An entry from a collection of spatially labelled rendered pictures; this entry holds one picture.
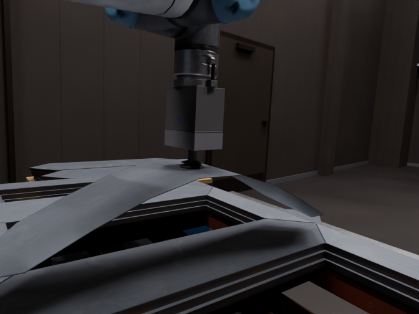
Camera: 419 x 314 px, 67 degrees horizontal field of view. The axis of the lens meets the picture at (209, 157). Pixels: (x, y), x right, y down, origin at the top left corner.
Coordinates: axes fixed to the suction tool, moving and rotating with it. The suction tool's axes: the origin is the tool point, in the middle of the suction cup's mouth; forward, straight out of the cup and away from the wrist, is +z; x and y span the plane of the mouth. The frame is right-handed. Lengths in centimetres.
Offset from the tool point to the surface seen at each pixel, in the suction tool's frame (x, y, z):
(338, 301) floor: -153, 37, 101
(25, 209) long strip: 16, 47, 16
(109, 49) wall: -103, 259, -68
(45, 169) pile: -4, 107, 17
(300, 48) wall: -449, 274, -128
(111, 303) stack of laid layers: 16.9, -4.5, 16.1
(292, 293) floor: -137, 60, 101
